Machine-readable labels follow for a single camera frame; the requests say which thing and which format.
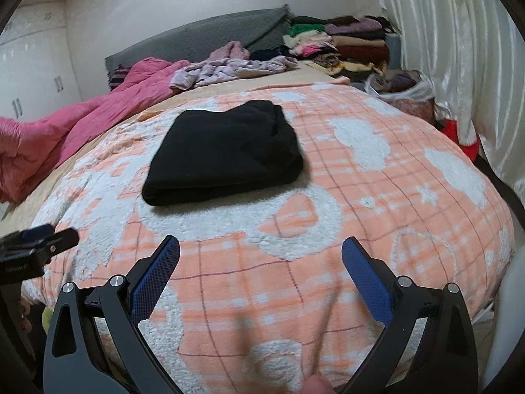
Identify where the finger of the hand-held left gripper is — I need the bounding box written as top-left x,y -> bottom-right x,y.
39,228 -> 80,264
0,224 -> 56,251

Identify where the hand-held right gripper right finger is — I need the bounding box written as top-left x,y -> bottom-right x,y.
341,236 -> 478,394

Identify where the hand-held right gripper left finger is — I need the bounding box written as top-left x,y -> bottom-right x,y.
43,235 -> 181,394

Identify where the black sweater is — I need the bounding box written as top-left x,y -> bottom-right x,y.
141,99 -> 305,208

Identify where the plastic bag of clothes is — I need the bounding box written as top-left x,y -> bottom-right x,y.
365,70 -> 435,101

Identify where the stack of folded clothes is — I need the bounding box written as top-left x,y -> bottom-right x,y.
283,14 -> 392,80

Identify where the person's right hand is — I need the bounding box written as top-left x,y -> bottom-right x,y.
301,375 -> 335,394

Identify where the orange plaid fleece blanket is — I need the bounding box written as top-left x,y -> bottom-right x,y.
20,82 -> 515,394

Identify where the pink quilt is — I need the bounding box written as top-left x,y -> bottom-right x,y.
0,59 -> 191,204

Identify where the red cloth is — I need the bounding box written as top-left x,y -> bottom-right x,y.
441,119 -> 480,159

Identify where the pink floral container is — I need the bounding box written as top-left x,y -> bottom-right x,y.
394,96 -> 437,126

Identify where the dark striped garment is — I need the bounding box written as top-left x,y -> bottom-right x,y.
110,65 -> 134,91

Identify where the white wardrobe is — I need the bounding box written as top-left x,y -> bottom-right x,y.
0,2 -> 83,124

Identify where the lilac garment pile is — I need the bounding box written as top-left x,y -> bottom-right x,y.
170,55 -> 300,91

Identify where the beige bed sheet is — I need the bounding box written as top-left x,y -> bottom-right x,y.
0,66 -> 353,239

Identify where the grey box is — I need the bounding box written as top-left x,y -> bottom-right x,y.
386,33 -> 405,70

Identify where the mauve fleece garment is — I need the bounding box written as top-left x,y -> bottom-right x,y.
210,41 -> 251,63

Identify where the dark navy garment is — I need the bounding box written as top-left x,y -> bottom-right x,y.
250,47 -> 292,61

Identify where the grey quilted headboard cover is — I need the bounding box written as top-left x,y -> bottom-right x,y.
104,4 -> 294,91

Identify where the white satin curtain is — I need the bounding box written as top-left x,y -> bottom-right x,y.
353,0 -> 525,198

